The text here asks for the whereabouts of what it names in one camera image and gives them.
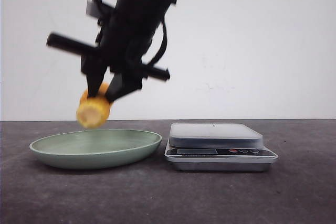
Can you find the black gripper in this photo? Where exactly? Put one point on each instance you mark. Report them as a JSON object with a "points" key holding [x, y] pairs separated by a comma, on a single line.
{"points": [[125, 36]]}

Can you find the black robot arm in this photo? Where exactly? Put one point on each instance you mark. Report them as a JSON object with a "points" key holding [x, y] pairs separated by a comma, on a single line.
{"points": [[127, 30]]}

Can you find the silver digital kitchen scale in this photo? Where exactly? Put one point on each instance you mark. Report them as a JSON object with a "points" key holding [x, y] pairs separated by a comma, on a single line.
{"points": [[228, 147]]}

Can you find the yellow corn cob piece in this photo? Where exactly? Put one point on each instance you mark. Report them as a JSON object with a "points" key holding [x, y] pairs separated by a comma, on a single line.
{"points": [[93, 112]]}

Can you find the green oval plate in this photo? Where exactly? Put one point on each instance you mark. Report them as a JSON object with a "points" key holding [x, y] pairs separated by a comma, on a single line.
{"points": [[95, 149]]}

